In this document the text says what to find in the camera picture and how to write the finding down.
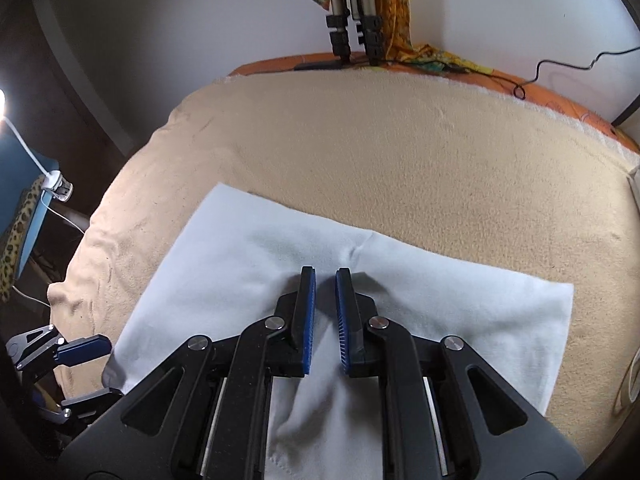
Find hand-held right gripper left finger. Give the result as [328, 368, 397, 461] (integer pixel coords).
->
[60, 266, 318, 480]

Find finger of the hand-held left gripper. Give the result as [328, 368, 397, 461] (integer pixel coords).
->
[6, 324, 113, 372]
[39, 387, 124, 423]

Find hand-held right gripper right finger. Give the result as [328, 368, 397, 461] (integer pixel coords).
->
[334, 267, 587, 480]

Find white t-shirt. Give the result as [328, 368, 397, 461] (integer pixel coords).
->
[102, 182, 575, 480]

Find leopard print cloth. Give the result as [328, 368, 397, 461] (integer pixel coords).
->
[0, 180, 43, 303]

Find white clip-on desk lamp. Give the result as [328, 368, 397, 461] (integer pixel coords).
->
[0, 87, 75, 203]

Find beige blanket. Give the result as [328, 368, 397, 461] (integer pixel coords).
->
[47, 67, 640, 466]

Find folded silver tripod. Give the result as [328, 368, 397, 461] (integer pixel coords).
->
[295, 0, 388, 71]

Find orange scarf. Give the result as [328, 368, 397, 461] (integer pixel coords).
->
[370, 0, 493, 76]

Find white lamp cable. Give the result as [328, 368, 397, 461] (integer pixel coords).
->
[10, 195, 88, 308]

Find black cable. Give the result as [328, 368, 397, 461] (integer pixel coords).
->
[512, 45, 640, 101]

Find black ring light tripod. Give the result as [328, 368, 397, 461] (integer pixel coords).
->
[611, 104, 640, 127]

